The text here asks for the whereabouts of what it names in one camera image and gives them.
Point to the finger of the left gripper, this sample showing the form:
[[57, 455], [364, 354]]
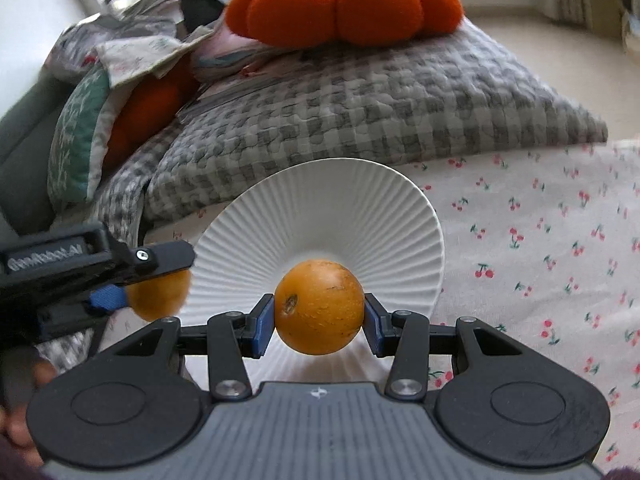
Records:
[[153, 261], [109, 298]]

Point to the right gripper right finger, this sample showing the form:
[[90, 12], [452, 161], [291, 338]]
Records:
[[408, 338]]

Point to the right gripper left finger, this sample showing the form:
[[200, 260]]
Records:
[[226, 340]]

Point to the large pale yellow fruit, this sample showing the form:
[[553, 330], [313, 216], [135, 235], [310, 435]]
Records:
[[160, 297]]

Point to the large orange-yellow fruit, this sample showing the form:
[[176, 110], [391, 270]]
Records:
[[318, 307]]

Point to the person's left hand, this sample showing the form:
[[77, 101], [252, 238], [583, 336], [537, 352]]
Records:
[[15, 436]]

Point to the green white patterned pillow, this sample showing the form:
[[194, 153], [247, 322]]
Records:
[[80, 141]]

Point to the white ribbed plate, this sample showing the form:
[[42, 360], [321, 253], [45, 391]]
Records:
[[367, 217]]

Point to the dark green sofa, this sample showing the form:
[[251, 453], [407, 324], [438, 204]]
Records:
[[26, 135]]

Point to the red orange cushion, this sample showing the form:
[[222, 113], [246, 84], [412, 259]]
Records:
[[150, 108]]

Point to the floral cloth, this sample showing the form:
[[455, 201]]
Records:
[[128, 60]]

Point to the grey floral pouch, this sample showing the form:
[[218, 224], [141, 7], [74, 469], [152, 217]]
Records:
[[74, 52]]

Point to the pink folded cloth stack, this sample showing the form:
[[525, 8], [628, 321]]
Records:
[[219, 52]]

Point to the grey checked quilt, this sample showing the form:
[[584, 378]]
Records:
[[449, 97]]

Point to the orange pumpkin plush cushion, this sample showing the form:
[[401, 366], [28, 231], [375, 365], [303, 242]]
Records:
[[302, 24]]

